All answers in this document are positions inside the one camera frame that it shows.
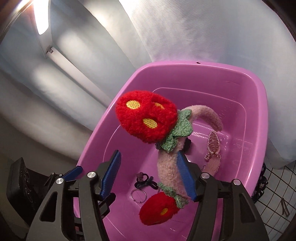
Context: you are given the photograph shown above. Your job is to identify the maroon hair tie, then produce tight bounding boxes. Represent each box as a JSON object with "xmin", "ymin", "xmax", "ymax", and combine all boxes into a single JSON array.
[{"xmin": 134, "ymin": 172, "xmax": 159, "ymax": 190}]

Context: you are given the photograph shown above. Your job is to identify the white curtain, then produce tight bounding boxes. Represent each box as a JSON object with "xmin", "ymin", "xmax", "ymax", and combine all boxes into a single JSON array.
[{"xmin": 1, "ymin": 1, "xmax": 295, "ymax": 168}]

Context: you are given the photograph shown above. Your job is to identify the small silver bangle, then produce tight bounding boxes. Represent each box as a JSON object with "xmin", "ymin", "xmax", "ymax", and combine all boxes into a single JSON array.
[{"xmin": 130, "ymin": 189, "xmax": 147, "ymax": 204}]

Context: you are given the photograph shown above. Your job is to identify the pink plastic tub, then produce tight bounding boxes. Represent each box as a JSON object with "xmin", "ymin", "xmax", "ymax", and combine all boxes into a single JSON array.
[{"xmin": 73, "ymin": 60, "xmax": 269, "ymax": 241}]

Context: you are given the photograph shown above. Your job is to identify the pearl hair claw clip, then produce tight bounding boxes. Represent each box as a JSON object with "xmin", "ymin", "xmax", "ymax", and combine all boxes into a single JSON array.
[{"xmin": 204, "ymin": 131, "xmax": 221, "ymax": 162}]

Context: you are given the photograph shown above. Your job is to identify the pink strawberry headband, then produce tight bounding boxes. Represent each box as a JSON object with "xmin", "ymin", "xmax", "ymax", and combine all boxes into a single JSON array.
[{"xmin": 115, "ymin": 90, "xmax": 223, "ymax": 226}]

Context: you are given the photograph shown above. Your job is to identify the window frame bar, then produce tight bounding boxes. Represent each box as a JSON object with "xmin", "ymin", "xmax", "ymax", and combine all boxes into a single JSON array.
[{"xmin": 31, "ymin": 1, "xmax": 111, "ymax": 108}]

